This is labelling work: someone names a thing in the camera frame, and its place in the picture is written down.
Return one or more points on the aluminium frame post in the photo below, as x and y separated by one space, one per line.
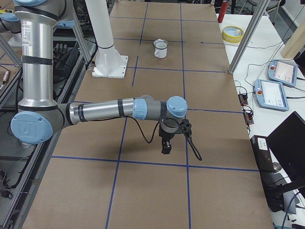
260 9

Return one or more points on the orange black adapter near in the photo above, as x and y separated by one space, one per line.
248 114

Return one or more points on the blue teach pendant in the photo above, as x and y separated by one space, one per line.
283 72
271 95

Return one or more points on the white enamel mug blue rim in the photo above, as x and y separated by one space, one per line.
160 53

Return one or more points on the wooden plank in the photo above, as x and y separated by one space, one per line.
295 43

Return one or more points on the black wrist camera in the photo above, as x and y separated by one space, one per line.
186 127

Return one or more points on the yellow rimmed bowl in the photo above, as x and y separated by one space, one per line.
232 34

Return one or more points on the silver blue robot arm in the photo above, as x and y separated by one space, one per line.
39 116

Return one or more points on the white pedestal column with base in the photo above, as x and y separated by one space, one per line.
108 63

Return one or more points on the orange black adapter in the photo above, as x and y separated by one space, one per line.
248 114
243 96

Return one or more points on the red cylinder tube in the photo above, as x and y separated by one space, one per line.
222 11

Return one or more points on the near blue teach pendant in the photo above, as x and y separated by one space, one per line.
271 95

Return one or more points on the orange black adapter far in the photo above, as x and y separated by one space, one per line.
243 96

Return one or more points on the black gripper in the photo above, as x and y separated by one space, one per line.
166 136

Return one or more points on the black desktop box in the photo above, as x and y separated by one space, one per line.
270 177

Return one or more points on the black computer monitor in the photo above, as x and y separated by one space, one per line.
287 143

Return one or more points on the far blue teach pendant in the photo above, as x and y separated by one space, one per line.
283 72

